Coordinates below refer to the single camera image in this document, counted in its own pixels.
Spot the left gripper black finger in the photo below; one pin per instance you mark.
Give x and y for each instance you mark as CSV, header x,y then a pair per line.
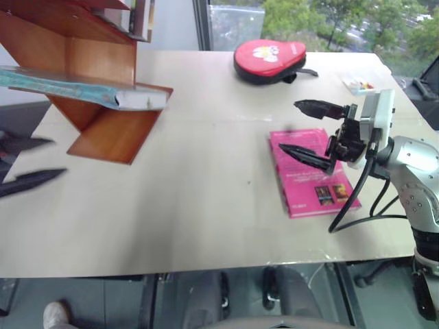
x,y
24,144
31,181

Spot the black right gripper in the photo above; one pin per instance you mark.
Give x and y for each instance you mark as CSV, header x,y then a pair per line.
x,y
348,142

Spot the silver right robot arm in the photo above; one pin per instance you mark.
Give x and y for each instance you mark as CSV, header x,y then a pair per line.
x,y
413,156

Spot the pink book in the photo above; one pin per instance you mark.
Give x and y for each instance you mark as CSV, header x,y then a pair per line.
x,y
305,192

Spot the teal covered book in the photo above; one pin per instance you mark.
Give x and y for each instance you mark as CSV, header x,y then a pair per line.
x,y
68,89

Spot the wooden zigzag bookshelf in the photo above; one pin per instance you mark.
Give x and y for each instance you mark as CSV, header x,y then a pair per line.
x,y
99,58

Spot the dark leaning book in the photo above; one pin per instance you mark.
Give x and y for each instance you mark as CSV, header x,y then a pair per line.
x,y
118,22

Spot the white upright book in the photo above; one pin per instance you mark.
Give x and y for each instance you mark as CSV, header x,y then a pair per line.
x,y
146,18

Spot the small box of colourful items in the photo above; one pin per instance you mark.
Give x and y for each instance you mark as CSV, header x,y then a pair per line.
x,y
358,85

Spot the red black paddle case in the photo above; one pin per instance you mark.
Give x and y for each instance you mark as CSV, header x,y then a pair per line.
x,y
267,60

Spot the black object beside table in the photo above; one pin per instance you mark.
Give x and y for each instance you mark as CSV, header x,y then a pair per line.
x,y
427,92

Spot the white shoe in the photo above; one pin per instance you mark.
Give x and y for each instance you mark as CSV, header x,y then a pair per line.
x,y
56,314

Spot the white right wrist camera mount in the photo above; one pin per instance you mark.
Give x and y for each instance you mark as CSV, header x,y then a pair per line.
x,y
380,109

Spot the dark window frame post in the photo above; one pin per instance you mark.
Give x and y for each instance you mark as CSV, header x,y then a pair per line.
x,y
203,24

